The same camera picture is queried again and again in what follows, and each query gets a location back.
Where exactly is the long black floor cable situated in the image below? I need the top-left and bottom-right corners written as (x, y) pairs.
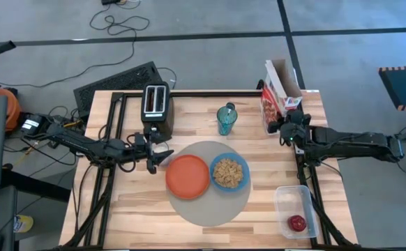
top-left (0, 3), bottom-right (151, 88)

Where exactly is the clear plastic container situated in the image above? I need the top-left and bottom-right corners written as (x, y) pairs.
top-left (274, 185), bottom-right (320, 240)

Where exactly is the blue mat hazard-striped edge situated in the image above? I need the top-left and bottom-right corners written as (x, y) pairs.
top-left (378, 64), bottom-right (406, 112)

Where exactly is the black two-slot toaster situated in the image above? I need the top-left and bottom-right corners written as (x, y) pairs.
top-left (140, 81), bottom-right (175, 139)

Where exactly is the red apple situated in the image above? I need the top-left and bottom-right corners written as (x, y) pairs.
top-left (287, 214), bottom-right (308, 233)

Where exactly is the glass with white grains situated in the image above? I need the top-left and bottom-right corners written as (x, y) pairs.
top-left (153, 141), bottom-right (171, 160)

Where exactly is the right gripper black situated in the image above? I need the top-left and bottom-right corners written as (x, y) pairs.
top-left (266, 110), bottom-right (312, 147)

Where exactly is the orange plate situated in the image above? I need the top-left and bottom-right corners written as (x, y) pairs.
top-left (165, 154), bottom-right (211, 200)

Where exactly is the orange vacuum cleaner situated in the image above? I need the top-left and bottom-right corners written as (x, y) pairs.
top-left (0, 86), bottom-right (22, 133)

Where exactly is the black floor beam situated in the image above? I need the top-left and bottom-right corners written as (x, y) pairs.
top-left (0, 167), bottom-right (71, 203)

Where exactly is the teal transparent tumbler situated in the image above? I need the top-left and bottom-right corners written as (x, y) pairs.
top-left (216, 102), bottom-right (239, 137)

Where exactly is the cereal squares heap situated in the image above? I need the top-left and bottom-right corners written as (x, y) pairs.
top-left (212, 158), bottom-right (244, 190)

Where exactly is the blue bowl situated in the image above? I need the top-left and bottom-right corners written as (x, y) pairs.
top-left (209, 152), bottom-right (251, 193)

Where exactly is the Life cinnamon cereal box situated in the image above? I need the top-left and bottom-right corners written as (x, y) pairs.
top-left (260, 59), bottom-right (303, 135)

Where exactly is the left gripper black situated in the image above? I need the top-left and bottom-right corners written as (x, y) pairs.
top-left (132, 132), bottom-right (175, 175)

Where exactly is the round grey placemat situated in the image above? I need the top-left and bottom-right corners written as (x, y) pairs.
top-left (167, 140), bottom-right (252, 227)

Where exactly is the yellow white bottle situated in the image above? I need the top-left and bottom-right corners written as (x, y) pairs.
top-left (13, 215), bottom-right (35, 234)

